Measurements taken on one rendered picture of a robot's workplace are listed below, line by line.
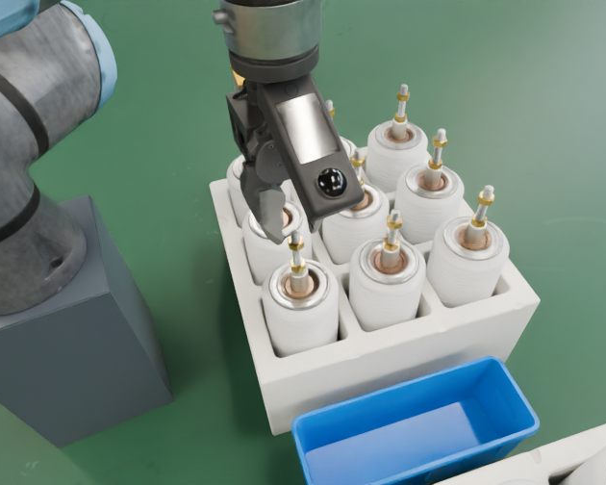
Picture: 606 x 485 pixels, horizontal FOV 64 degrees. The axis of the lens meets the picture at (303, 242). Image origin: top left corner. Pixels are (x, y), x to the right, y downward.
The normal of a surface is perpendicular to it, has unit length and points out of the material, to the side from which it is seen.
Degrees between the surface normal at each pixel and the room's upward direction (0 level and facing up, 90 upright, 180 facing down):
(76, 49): 65
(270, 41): 90
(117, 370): 90
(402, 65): 0
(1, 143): 84
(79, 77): 78
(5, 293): 72
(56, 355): 90
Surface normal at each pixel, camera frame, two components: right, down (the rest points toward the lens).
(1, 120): 0.83, 0.00
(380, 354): 0.29, 0.71
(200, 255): -0.04, -0.66
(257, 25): -0.15, 0.75
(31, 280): 0.63, 0.31
